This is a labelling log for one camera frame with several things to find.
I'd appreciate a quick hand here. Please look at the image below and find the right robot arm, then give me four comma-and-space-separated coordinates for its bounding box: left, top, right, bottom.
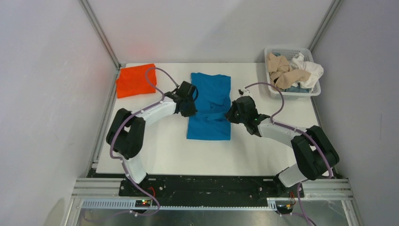
225, 96, 340, 197

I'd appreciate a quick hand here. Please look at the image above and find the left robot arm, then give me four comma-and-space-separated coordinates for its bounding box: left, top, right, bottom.
106, 81, 199, 196

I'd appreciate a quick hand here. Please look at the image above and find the white plastic laundry basket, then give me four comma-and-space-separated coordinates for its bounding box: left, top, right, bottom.
264, 46, 321, 99

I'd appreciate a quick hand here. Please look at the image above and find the folded orange t shirt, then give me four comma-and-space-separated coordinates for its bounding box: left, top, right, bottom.
116, 64, 156, 98

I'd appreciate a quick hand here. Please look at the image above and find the beige t shirt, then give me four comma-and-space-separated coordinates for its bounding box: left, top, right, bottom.
266, 52, 311, 90

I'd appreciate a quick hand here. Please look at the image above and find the light blue t shirt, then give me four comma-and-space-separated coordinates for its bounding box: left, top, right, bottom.
283, 83, 312, 93

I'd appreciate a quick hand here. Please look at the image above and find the right controller board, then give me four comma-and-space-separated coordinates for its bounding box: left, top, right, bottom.
276, 204, 295, 216

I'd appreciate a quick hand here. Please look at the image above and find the controller board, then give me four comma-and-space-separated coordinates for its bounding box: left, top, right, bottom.
276, 204, 295, 216
134, 199, 152, 208

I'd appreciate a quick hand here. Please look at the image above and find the left controller board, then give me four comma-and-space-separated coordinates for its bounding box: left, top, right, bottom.
134, 199, 152, 208

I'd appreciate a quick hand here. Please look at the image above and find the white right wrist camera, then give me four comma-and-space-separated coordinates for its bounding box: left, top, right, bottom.
238, 89, 252, 97

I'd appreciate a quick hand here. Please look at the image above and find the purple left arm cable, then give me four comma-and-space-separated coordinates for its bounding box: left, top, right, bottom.
109, 66, 182, 217

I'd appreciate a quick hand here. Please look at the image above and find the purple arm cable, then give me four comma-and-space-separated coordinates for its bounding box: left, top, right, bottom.
244, 82, 334, 226
109, 66, 182, 217

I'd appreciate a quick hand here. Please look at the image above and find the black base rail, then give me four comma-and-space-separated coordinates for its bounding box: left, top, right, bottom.
119, 174, 304, 207

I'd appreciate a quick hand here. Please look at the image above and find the left aluminium frame post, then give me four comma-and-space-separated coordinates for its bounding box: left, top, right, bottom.
78, 0, 121, 70

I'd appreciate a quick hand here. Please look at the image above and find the aluminium frame post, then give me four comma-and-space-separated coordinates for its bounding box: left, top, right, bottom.
308, 0, 343, 52
78, 0, 121, 70

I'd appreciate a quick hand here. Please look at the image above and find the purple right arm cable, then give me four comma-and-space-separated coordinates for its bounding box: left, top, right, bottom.
244, 82, 334, 226

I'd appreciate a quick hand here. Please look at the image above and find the right aluminium frame post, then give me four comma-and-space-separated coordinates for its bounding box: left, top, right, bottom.
308, 0, 343, 52

